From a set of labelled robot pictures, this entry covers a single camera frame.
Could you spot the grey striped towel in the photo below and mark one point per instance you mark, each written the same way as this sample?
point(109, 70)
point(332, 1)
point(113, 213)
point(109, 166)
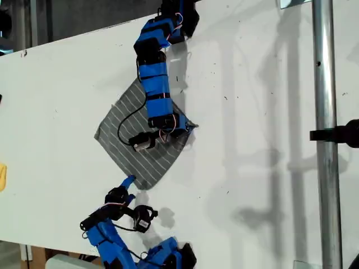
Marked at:
point(126, 157)

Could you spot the white plastic box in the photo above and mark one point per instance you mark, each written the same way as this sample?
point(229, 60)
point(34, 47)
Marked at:
point(64, 263)

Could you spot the brown cardboard box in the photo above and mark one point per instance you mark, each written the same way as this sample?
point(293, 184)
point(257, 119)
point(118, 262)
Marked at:
point(36, 253)

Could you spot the yellow object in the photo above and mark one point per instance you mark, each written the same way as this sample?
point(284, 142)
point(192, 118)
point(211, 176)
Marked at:
point(2, 176)

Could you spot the small metal table clip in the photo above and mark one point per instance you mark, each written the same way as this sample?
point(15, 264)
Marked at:
point(23, 53)

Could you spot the black camera stalk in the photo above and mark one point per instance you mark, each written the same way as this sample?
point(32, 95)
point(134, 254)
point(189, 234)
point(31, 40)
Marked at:
point(153, 138)
point(130, 212)

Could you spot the black camera box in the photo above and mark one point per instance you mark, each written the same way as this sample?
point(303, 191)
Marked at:
point(141, 141)
point(144, 218)

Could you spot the steel post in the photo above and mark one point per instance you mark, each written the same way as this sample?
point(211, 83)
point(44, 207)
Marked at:
point(325, 84)

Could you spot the black post clamp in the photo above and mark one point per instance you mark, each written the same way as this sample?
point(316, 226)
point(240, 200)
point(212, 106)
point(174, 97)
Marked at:
point(345, 134)

